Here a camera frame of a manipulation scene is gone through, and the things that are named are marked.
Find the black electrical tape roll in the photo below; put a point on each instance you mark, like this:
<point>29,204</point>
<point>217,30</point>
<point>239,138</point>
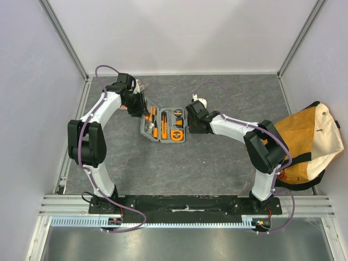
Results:
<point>178,113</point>

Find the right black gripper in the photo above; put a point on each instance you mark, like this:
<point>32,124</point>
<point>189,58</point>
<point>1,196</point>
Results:
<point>191,119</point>

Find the grey plastic tool case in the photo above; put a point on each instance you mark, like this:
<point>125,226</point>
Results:
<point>171,121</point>

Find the orange utility knife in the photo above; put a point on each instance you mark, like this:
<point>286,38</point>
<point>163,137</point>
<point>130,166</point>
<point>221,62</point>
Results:
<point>164,125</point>

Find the orange handled small screwdriver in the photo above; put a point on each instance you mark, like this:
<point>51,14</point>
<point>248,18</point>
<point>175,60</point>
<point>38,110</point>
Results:
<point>153,114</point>

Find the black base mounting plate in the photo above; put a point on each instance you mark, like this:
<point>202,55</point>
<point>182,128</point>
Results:
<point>189,209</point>

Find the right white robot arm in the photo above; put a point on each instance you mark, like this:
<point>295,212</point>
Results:
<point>266,148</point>

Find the orange tape measure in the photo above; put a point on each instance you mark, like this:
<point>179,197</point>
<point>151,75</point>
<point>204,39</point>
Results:
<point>176,135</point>

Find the hex key set orange holder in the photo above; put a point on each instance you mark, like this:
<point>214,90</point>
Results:
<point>179,122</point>

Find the aluminium frame rail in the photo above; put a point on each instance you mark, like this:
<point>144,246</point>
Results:
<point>298,206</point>

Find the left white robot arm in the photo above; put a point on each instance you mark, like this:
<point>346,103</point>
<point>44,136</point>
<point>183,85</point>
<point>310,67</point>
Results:
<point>86,141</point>

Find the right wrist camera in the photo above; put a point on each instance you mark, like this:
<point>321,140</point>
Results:
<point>197,107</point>

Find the orange pliers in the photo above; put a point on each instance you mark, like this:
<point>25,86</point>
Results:
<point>149,122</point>

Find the orange red cardboard box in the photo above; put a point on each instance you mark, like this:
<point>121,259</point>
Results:
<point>131,98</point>

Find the orange handled large screwdriver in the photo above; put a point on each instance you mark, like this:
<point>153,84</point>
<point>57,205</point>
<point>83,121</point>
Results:
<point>155,130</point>

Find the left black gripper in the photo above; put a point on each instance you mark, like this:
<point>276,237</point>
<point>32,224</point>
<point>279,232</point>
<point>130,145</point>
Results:
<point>141,110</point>

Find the tan canvas tool bag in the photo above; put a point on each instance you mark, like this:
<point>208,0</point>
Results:
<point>313,139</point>

